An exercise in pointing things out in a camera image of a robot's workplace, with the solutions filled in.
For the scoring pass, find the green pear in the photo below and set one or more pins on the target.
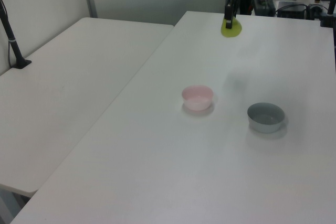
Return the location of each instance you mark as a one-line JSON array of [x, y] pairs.
[[235, 32]]

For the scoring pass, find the black pole with base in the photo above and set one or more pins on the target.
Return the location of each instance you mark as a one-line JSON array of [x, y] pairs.
[[13, 45]]

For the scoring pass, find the pink plastic bowl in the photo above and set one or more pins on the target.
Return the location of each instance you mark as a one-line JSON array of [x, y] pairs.
[[197, 103]]

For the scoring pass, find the green and black case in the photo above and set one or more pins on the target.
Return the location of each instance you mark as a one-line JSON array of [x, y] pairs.
[[263, 5]]

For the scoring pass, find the grey plastic bowl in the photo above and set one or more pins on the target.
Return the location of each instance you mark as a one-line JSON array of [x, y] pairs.
[[265, 127]]

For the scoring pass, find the black equipment box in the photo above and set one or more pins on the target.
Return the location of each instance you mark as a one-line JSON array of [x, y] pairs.
[[291, 10]]

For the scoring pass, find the black clamped camera pole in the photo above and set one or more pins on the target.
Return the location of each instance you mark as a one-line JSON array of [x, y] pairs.
[[326, 19]]

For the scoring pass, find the white side table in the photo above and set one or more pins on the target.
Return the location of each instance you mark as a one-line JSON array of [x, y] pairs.
[[65, 77]]

